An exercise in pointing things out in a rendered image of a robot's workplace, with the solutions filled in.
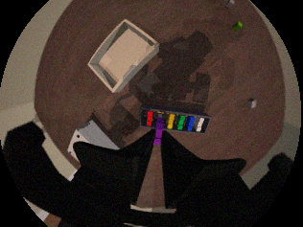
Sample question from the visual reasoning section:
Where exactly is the red fuse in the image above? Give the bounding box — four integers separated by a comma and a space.
148, 110, 154, 127

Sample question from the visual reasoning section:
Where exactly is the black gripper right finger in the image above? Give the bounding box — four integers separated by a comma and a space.
160, 129, 247, 210

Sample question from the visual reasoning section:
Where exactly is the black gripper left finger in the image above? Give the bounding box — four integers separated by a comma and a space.
73, 128, 155, 205

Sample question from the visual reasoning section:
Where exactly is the beige open tray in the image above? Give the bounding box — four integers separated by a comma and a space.
88, 19, 159, 93

